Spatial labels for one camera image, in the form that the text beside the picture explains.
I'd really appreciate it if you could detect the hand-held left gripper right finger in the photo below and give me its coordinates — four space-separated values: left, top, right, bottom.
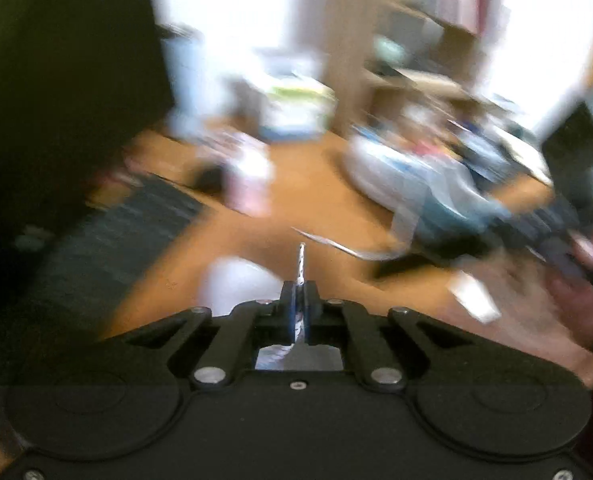
298 282 477 394

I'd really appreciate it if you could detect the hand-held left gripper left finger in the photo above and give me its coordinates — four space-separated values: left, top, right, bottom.
101 280 298 394

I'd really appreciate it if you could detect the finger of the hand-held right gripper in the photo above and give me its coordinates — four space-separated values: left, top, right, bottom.
417 200 577 268

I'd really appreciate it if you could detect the white blue sneaker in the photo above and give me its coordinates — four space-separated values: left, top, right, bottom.
199 255 283 323
344 130 507 253

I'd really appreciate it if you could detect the white pink plastic bottle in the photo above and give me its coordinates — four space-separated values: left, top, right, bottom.
225 135 273 217

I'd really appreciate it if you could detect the black computer mouse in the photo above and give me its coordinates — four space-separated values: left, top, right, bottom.
190 162 228 192

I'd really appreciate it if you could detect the black keyboard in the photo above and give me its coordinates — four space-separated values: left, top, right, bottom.
26 172 212 341

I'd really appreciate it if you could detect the white blue medicine box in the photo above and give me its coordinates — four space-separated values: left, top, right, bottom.
264 75 338 142

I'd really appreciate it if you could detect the wooden desk shelf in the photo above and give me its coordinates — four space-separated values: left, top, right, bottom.
327 0 482 116

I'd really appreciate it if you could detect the light blue water bottle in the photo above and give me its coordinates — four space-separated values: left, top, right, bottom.
164 35 203 137

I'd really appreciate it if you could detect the black curved monitor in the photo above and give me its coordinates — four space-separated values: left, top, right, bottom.
0 0 177 321

